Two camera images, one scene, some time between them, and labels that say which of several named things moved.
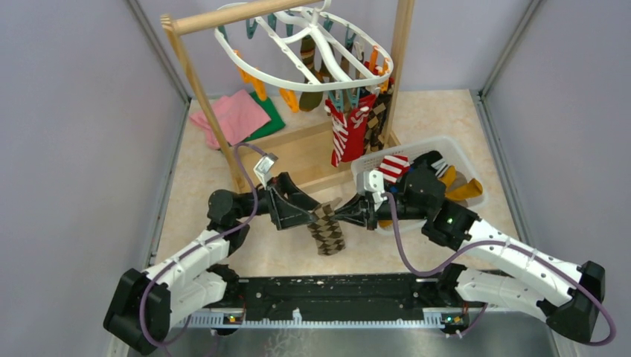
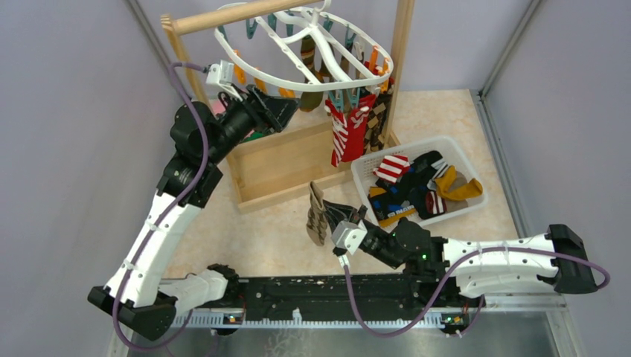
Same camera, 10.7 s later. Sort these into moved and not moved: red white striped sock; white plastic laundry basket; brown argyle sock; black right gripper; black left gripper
Moved: black left gripper; black right gripper
Not moved: red white striped sock; brown argyle sock; white plastic laundry basket
